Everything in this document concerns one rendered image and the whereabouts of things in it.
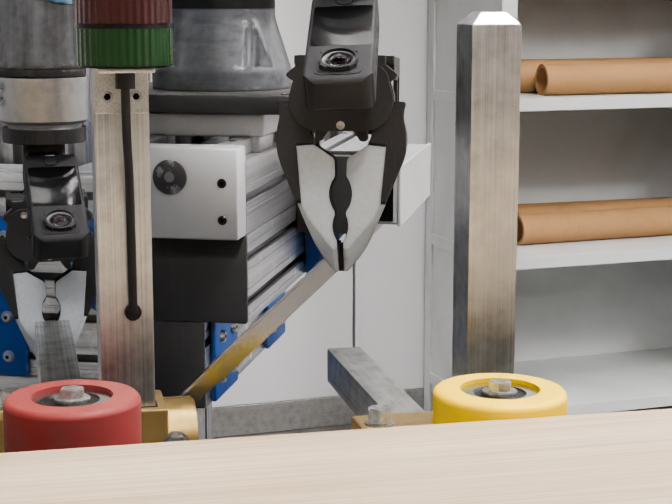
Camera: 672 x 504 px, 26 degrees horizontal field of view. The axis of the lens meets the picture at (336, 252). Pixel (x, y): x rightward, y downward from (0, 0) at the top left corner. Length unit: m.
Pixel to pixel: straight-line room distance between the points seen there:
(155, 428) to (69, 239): 0.26
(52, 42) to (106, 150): 0.32
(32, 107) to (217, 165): 0.23
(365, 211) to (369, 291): 2.86
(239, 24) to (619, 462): 0.87
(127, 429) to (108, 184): 0.17
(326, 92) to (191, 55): 0.62
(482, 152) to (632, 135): 3.15
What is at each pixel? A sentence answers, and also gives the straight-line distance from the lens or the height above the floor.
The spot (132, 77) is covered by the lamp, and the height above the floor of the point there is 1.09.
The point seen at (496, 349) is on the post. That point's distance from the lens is 1.02.
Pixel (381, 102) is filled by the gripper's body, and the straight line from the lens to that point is 1.00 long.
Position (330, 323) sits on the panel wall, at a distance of 3.85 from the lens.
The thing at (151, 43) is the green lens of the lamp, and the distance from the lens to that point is 0.88.
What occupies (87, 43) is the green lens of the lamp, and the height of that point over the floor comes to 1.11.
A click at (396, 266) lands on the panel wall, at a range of 3.89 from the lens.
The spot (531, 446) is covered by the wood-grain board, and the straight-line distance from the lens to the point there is 0.79.
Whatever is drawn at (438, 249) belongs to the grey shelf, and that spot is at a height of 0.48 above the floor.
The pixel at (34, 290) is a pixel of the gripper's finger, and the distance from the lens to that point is 1.28.
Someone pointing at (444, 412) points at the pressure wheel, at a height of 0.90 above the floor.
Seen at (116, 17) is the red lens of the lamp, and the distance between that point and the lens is 0.88.
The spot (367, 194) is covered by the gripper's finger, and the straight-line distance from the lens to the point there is 1.01.
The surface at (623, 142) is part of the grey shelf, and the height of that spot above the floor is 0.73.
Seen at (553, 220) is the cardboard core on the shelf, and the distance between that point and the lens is 3.71.
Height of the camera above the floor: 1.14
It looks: 10 degrees down
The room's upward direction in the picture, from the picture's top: straight up
